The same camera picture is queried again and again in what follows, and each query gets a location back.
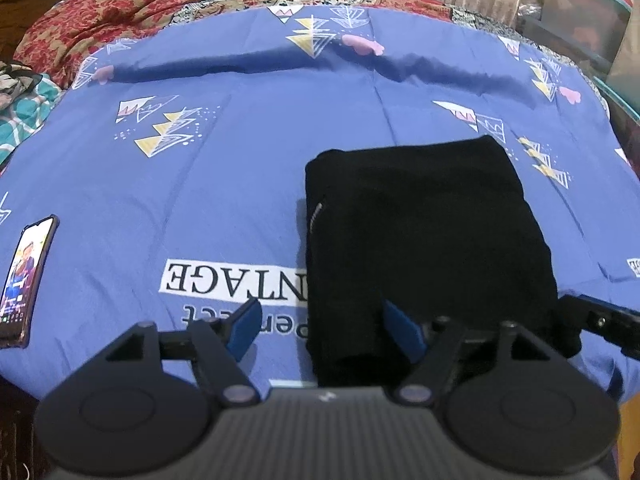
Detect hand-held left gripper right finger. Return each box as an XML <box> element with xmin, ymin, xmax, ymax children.
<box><xmin>382</xmin><ymin>299</ymin><xmax>557</xmax><ymax>408</ymax></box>

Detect black pants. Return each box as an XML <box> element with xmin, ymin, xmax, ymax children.
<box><xmin>304</xmin><ymin>135</ymin><xmax>584</xmax><ymax>389</ymax></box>

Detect smartphone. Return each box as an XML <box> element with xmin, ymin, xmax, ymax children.
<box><xmin>0</xmin><ymin>214</ymin><xmax>60</xmax><ymax>350</ymax></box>

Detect wooden headboard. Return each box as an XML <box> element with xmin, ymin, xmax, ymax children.
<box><xmin>0</xmin><ymin>0</ymin><xmax>109</xmax><ymax>62</ymax></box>

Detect black white floral cloth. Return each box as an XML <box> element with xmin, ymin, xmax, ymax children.
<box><xmin>0</xmin><ymin>60</ymin><xmax>45</xmax><ymax>112</ymax></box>

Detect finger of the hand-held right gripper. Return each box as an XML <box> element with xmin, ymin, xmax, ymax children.
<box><xmin>556</xmin><ymin>294</ymin><xmax>640</xmax><ymax>357</ymax></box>

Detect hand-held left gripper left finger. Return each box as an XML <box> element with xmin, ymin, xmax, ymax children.
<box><xmin>104</xmin><ymin>297</ymin><xmax>264</xmax><ymax>408</ymax></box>

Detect teal patterned cloth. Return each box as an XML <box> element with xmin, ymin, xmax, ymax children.
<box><xmin>0</xmin><ymin>72</ymin><xmax>67</xmax><ymax>167</ymax></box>

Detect red floral blanket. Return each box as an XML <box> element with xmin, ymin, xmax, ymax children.
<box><xmin>12</xmin><ymin>0</ymin><xmax>213</xmax><ymax>92</ymax></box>

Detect blue printed bed sheet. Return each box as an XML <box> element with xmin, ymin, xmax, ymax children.
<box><xmin>0</xmin><ymin>2</ymin><xmax>640</xmax><ymax>402</ymax></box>

